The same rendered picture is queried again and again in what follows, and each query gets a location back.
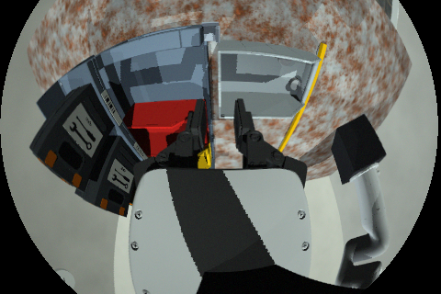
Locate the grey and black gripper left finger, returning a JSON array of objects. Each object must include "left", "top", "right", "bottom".
[{"left": 133, "top": 99, "right": 207, "bottom": 189}]

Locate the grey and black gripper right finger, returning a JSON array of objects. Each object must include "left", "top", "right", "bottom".
[{"left": 233, "top": 98, "right": 307, "bottom": 188}]

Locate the grey metal bin rack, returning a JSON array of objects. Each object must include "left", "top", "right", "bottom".
[{"left": 36, "top": 21, "right": 221, "bottom": 169}]

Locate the yellow open bin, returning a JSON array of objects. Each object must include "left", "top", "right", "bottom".
[{"left": 198, "top": 140, "right": 211, "bottom": 169}]

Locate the yellow vertical bar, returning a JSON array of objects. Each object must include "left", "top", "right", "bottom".
[{"left": 278, "top": 43, "right": 327, "bottom": 152}]

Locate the red open bin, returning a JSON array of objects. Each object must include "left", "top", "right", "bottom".
[{"left": 123, "top": 99, "right": 197, "bottom": 157}]

